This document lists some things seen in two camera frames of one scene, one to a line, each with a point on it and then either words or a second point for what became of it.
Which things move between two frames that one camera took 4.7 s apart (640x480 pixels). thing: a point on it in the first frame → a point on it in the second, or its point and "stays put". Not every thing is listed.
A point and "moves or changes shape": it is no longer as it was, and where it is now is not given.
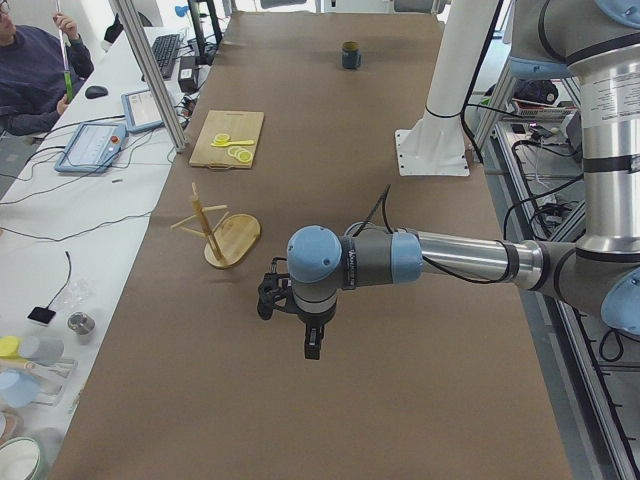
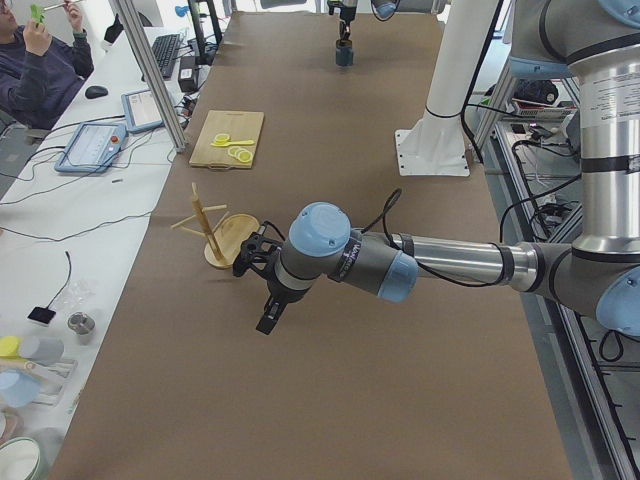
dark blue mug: x=351 y=54 moves or changes shape
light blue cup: x=18 y=388 stays put
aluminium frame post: x=128 y=17 stays put
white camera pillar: x=437 y=145 stays put
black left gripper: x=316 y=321 → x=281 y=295
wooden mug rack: x=228 y=242 stays put
